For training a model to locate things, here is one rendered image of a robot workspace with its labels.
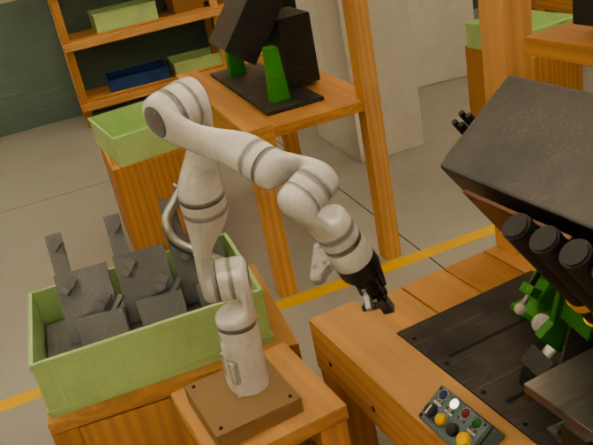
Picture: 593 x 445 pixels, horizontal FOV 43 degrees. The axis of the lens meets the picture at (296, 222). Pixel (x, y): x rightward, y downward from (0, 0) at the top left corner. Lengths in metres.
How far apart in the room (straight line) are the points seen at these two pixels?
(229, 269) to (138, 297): 0.69
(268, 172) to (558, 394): 0.58
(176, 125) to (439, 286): 0.98
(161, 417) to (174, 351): 0.18
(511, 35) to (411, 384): 0.87
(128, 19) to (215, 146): 6.38
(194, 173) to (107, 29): 6.21
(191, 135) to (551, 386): 0.72
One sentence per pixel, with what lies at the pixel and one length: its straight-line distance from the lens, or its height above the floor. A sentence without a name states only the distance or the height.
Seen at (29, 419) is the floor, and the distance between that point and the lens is 3.57.
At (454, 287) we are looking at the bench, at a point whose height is 0.88.
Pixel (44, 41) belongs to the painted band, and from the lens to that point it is 8.12.
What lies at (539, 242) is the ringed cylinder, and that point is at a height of 1.50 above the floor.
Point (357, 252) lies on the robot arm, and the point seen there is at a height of 1.35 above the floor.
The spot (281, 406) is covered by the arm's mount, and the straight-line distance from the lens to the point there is 1.70.
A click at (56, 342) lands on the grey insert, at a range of 2.29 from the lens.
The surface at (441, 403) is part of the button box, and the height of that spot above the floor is 0.94.
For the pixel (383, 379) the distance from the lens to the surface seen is 1.70.
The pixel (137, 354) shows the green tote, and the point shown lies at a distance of 2.01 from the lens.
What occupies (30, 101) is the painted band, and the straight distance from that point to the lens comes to 8.21.
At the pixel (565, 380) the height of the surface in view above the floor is 1.13.
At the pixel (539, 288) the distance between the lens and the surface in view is 1.81.
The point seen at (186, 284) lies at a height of 0.91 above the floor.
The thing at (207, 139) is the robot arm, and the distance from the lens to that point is 1.27.
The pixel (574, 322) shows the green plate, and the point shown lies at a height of 1.12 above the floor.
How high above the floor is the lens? 1.94
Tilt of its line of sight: 25 degrees down
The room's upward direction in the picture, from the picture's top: 11 degrees counter-clockwise
